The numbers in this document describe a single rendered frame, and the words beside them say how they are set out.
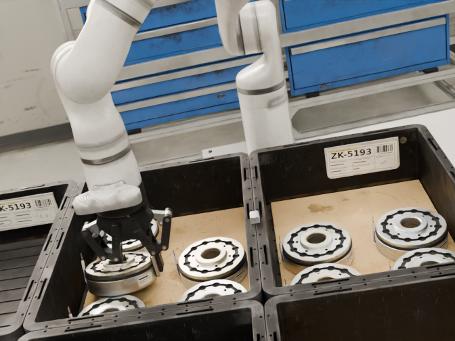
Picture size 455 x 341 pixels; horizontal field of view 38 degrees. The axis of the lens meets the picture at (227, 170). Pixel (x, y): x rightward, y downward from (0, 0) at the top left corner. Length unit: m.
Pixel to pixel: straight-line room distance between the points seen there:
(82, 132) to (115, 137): 0.04
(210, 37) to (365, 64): 0.69
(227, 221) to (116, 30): 0.43
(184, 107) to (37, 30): 1.13
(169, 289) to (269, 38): 0.48
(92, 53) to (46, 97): 3.01
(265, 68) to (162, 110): 1.71
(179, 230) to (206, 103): 1.81
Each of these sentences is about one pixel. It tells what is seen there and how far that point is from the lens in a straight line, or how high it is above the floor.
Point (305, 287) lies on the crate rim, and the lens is 0.81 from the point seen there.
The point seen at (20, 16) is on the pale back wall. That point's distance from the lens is 3.73.
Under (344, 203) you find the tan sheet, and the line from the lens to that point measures 1.15.
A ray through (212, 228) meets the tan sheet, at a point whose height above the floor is 0.83.
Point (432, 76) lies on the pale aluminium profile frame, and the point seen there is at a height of 0.29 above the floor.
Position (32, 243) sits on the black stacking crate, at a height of 0.83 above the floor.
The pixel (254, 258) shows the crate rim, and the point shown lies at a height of 0.93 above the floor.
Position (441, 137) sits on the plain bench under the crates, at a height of 0.70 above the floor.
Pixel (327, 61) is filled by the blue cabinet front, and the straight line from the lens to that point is 2.95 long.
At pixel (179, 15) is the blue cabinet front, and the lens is 2.80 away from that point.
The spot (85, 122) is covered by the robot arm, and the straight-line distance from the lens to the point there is 0.89.
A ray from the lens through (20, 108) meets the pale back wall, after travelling 3.89.
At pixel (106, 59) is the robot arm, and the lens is 0.85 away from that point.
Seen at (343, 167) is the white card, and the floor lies 0.88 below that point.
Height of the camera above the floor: 1.43
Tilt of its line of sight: 27 degrees down
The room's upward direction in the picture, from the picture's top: 11 degrees counter-clockwise
